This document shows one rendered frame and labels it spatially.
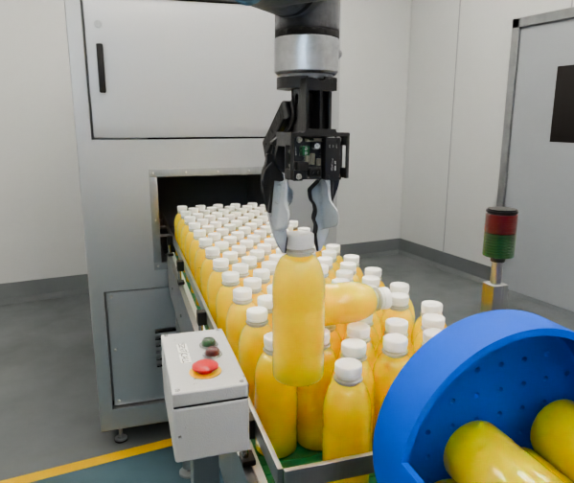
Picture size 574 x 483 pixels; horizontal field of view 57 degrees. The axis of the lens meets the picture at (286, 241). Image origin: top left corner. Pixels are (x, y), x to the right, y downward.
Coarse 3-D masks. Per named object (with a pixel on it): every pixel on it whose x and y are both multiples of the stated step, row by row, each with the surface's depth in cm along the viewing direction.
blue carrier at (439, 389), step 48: (480, 336) 53; (528, 336) 53; (432, 384) 52; (480, 384) 59; (528, 384) 61; (384, 432) 55; (432, 432) 59; (528, 432) 63; (384, 480) 55; (432, 480) 60
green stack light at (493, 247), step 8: (488, 240) 109; (496, 240) 108; (504, 240) 107; (512, 240) 108; (488, 248) 110; (496, 248) 108; (504, 248) 108; (512, 248) 108; (488, 256) 110; (496, 256) 109; (504, 256) 108; (512, 256) 109
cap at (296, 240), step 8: (288, 232) 69; (296, 232) 70; (304, 232) 70; (288, 240) 68; (296, 240) 67; (304, 240) 67; (312, 240) 68; (288, 248) 68; (296, 248) 67; (304, 248) 67
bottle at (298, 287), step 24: (288, 264) 67; (312, 264) 68; (288, 288) 67; (312, 288) 67; (288, 312) 68; (312, 312) 68; (288, 336) 68; (312, 336) 69; (288, 360) 69; (312, 360) 70; (288, 384) 70
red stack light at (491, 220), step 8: (488, 216) 109; (496, 216) 107; (504, 216) 107; (512, 216) 107; (488, 224) 109; (496, 224) 107; (504, 224) 107; (512, 224) 107; (488, 232) 109; (496, 232) 108; (504, 232) 107; (512, 232) 107
